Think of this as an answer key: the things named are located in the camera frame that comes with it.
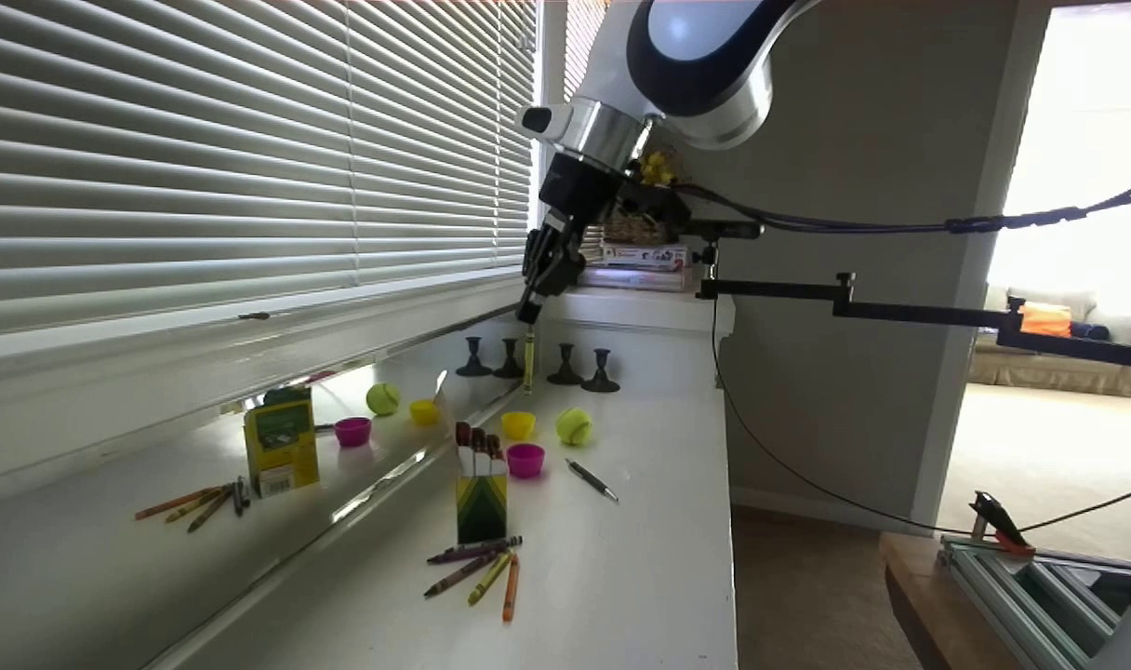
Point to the green yellow crayon box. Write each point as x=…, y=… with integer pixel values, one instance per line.
x=480, y=484

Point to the orange object in background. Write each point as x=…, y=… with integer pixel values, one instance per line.
x=1044, y=316

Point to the white window blinds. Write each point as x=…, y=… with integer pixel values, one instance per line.
x=185, y=161

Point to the black candle holder right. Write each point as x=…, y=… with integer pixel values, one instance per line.
x=600, y=381

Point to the brown crayon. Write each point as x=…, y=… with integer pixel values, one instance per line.
x=460, y=573

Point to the wooden side table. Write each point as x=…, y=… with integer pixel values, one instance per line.
x=966, y=603

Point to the olive yellow crayon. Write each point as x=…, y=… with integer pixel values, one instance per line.
x=488, y=579

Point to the dark purple crayon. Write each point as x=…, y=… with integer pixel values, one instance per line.
x=475, y=548

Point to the black candle holder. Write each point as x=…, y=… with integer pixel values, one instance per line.
x=600, y=381
x=568, y=371

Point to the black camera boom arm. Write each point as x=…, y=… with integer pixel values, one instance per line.
x=841, y=298

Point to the yellow silicone cup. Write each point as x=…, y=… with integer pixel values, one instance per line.
x=517, y=424

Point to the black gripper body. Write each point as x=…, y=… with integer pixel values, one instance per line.
x=573, y=196

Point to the dark crayon near cups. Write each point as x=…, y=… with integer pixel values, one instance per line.
x=588, y=479

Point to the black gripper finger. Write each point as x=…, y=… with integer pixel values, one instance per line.
x=533, y=269
x=568, y=260

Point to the yellow flowers in basket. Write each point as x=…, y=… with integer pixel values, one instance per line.
x=650, y=208

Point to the black candle holder left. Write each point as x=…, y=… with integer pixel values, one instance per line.
x=568, y=371

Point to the pink silicone cup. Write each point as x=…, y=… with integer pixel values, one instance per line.
x=527, y=458

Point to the green silicone cup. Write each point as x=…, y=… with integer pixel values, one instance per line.
x=573, y=424

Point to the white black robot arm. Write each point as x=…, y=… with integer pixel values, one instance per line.
x=702, y=69

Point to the stacked books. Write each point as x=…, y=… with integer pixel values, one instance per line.
x=640, y=264

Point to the orange crayon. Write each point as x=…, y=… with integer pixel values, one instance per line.
x=512, y=589

